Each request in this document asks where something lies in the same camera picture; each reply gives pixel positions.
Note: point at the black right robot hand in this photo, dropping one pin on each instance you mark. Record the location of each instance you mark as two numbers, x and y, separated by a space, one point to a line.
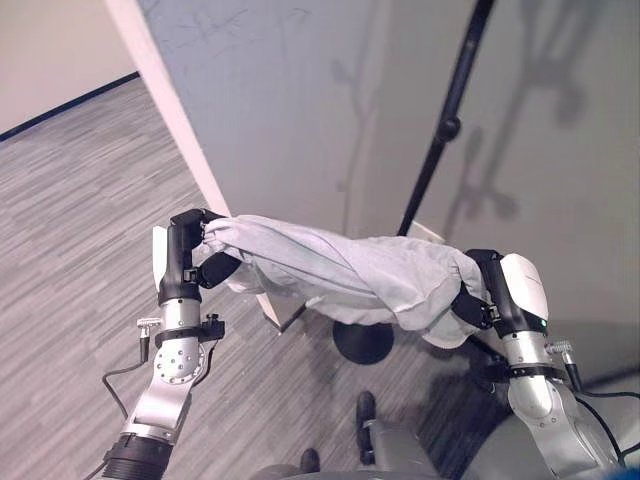
510 295

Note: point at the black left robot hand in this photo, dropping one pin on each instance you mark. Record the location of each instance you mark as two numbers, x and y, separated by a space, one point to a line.
179 250

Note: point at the light grey garment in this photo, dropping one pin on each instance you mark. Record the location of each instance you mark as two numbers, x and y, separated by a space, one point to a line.
350 275

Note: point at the black round rack base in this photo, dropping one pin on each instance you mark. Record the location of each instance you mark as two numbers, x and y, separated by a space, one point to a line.
363 343

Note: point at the black clothes rack pole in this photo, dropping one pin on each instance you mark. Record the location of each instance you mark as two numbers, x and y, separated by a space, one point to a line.
445 120

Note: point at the grey partition panel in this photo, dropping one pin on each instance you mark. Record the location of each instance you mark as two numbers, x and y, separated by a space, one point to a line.
320 125

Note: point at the silver robot legs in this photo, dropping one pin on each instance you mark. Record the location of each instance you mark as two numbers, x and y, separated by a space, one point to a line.
370 440

